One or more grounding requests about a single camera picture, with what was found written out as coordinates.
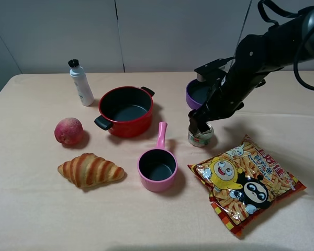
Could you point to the purple frying pan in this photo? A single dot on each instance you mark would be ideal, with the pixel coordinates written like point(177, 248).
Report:
point(197, 93)

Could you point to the red peach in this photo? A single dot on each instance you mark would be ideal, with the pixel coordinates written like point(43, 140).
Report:
point(69, 131)

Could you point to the prawn cracker snack bag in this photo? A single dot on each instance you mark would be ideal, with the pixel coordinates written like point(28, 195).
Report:
point(243, 182)

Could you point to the white bottle with black brush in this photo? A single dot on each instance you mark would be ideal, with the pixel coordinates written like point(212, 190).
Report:
point(79, 78)

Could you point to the croissant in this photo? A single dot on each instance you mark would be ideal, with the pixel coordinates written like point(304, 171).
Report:
point(89, 170)

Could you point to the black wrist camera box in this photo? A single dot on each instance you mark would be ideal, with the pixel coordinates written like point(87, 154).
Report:
point(212, 70)

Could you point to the pink saucepan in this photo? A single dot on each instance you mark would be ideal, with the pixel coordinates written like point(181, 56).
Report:
point(157, 167)

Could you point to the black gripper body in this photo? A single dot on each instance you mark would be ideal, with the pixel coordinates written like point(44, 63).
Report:
point(229, 95)

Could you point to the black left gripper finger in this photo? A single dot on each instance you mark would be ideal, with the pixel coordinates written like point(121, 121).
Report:
point(193, 129)

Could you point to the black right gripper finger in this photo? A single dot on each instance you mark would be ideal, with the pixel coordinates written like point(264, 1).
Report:
point(202, 124)

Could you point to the small tin can green label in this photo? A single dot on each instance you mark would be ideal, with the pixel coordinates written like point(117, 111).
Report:
point(201, 139)

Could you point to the red pot with black handles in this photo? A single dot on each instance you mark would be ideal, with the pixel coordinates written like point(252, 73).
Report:
point(126, 111)

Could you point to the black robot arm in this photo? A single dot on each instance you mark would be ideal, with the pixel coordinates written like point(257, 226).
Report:
point(289, 41)

